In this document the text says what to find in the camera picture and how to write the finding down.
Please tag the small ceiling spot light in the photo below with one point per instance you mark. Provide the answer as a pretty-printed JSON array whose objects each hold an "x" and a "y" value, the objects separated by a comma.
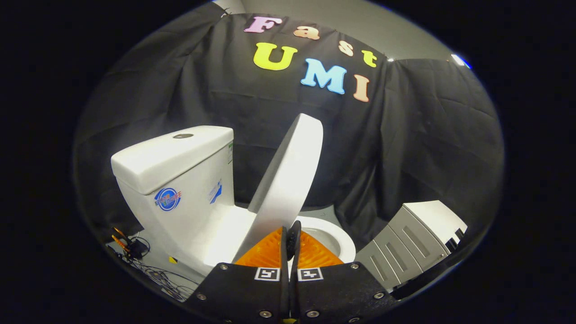
[{"x": 460, "y": 60}]

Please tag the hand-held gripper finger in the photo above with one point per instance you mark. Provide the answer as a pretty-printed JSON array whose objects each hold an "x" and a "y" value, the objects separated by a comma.
[
  {"x": 294, "y": 288},
  {"x": 284, "y": 288}
]

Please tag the grey white cabinet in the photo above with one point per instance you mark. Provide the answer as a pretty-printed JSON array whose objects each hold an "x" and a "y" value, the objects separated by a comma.
[{"x": 405, "y": 243}]

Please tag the white toilet lid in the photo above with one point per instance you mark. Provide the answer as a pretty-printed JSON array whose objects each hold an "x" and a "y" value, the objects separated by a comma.
[{"x": 288, "y": 180}]

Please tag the white ceramic toilet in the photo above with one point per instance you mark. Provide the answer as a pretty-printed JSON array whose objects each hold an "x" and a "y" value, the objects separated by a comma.
[{"x": 189, "y": 162}]

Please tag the black backdrop cloth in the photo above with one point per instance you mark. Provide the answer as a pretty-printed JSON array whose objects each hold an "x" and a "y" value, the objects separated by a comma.
[{"x": 405, "y": 135}]

